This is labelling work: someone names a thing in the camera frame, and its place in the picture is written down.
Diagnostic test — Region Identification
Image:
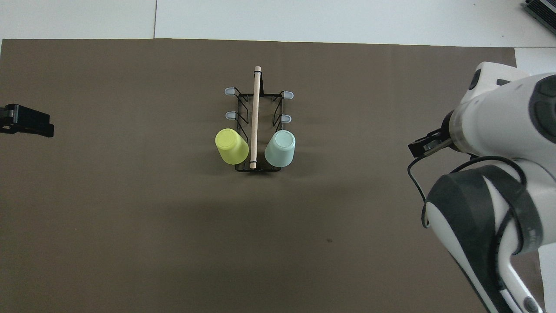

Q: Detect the yellow plastic cup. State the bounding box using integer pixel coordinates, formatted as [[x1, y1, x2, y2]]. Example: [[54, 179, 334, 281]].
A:
[[215, 128, 250, 165]]

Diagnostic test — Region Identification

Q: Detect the dark grey ribbed device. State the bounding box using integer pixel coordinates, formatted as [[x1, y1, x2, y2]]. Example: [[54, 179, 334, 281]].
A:
[[523, 0, 556, 30]]

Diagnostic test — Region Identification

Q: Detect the brown table mat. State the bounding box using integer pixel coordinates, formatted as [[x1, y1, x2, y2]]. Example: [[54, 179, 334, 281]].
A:
[[0, 38, 543, 313]]

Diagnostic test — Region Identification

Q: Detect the pale green plastic cup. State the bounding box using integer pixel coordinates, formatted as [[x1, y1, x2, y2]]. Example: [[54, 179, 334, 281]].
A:
[[264, 130, 296, 168]]

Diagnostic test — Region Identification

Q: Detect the black wire cup rack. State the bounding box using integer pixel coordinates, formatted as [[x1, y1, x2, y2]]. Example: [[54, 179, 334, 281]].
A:
[[224, 66, 295, 173]]

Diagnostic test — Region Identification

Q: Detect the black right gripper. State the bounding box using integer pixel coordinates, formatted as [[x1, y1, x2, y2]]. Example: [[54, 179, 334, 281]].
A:
[[407, 129, 452, 158]]

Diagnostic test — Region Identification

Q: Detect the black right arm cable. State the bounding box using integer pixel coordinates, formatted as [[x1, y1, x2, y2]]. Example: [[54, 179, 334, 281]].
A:
[[407, 148, 526, 229]]

